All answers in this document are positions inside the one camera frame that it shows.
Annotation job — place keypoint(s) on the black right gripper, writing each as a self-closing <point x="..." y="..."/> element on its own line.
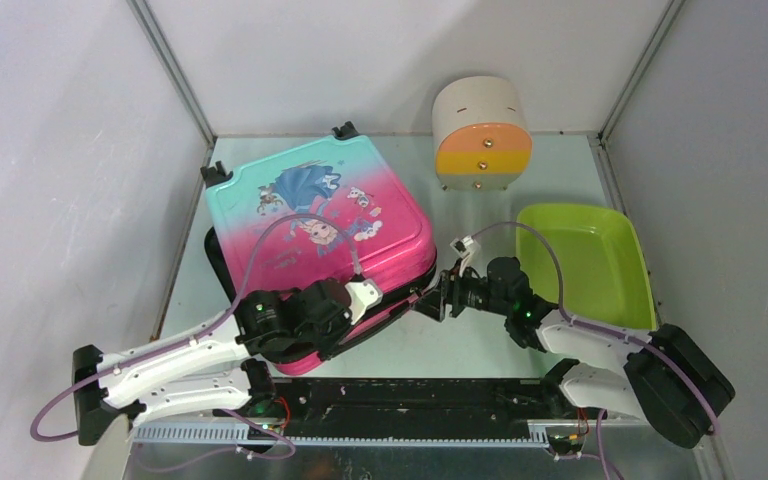
<point x="452" y="281"/>

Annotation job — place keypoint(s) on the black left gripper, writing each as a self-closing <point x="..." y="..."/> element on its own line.
<point x="345" y="319"/>

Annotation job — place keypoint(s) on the pink and teal kids suitcase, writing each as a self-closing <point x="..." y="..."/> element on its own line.
<point x="331" y="208"/>

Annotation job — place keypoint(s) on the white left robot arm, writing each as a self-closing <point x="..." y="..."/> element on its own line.
<point x="204" y="367"/>

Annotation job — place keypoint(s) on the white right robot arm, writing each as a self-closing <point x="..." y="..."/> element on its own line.
<point x="662" y="377"/>

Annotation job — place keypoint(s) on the beige orange round storage box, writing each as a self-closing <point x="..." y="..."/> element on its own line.
<point x="481" y="139"/>

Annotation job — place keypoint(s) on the green plastic bin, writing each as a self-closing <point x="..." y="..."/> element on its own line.
<point x="604" y="273"/>

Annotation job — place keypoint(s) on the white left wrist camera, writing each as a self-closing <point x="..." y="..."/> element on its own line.
<point x="364" y="295"/>

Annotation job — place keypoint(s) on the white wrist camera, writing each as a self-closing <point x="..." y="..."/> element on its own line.
<point x="364" y="295"/>
<point x="467" y="250"/>

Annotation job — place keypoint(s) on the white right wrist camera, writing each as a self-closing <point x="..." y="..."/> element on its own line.
<point x="467" y="250"/>

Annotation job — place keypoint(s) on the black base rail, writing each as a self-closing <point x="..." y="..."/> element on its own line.
<point x="310" y="408"/>

